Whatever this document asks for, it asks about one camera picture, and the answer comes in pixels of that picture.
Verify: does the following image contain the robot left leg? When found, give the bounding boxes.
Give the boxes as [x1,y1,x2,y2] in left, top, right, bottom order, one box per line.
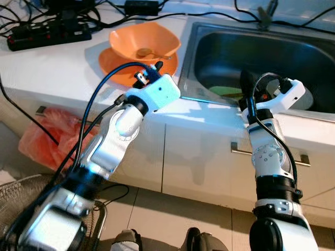
[111,229,143,251]

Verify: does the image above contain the wire guard floor fan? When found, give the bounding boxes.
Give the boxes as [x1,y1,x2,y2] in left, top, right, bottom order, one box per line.
[0,174,108,251]

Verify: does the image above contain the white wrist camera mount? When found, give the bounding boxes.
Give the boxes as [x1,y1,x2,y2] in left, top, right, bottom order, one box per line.
[240,78,307,113]
[130,73,181,113]

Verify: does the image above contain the green plate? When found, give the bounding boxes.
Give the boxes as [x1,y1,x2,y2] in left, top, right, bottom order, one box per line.
[208,85,245,101]

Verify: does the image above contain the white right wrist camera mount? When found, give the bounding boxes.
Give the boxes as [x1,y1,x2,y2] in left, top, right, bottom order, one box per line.
[240,78,307,113]

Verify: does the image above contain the metal faucet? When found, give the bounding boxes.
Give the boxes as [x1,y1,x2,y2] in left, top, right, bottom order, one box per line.
[256,0,278,29]

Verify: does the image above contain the black adapter cluster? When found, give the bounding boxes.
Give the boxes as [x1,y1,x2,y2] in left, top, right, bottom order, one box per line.
[42,0,96,26]

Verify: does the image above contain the robot right leg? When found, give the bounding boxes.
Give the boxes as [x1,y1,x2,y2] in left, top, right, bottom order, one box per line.
[183,226,229,251]

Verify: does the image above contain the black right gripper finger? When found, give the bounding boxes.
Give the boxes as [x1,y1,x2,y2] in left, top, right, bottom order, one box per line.
[240,70,258,100]

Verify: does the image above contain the black power adapter brick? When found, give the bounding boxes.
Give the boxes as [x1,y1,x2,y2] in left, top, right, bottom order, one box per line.
[124,0,161,15]

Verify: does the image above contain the orange plate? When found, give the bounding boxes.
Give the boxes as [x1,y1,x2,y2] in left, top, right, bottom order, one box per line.
[98,47,178,87]

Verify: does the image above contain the steel kitchen sink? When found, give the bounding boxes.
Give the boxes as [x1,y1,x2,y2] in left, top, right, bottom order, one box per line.
[178,21,335,115]

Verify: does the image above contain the black power strip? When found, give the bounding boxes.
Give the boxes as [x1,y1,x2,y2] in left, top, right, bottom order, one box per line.
[7,24,93,52]

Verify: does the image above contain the white cabinet door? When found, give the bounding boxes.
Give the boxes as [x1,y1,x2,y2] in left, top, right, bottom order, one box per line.
[0,94,165,191]
[163,123,335,212]

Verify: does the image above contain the robot leg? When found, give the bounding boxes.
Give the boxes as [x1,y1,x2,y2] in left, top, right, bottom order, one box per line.
[111,229,143,251]
[183,226,229,251]

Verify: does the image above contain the orange plastic bag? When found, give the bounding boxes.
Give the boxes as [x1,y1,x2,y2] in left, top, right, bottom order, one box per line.
[18,107,87,170]

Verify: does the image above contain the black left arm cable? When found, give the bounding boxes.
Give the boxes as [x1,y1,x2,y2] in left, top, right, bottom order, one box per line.
[0,61,158,246]

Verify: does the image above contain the black floor cable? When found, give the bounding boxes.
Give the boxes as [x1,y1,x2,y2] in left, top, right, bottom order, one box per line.
[0,76,58,144]

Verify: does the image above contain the orange bowl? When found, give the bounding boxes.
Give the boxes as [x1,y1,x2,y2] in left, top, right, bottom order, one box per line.
[109,22,182,64]

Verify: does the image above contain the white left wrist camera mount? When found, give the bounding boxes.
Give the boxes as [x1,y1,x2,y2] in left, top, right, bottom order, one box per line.
[130,73,181,113]

